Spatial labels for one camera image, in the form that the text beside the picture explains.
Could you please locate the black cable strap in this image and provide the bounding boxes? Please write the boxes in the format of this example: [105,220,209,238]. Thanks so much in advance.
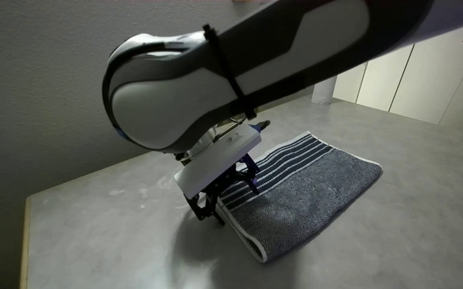
[203,23,259,122]

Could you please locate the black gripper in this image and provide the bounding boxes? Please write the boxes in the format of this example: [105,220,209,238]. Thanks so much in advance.
[185,153,261,227]

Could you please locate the gray striped towel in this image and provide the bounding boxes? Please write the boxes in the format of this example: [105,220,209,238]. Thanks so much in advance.
[214,130,384,265]

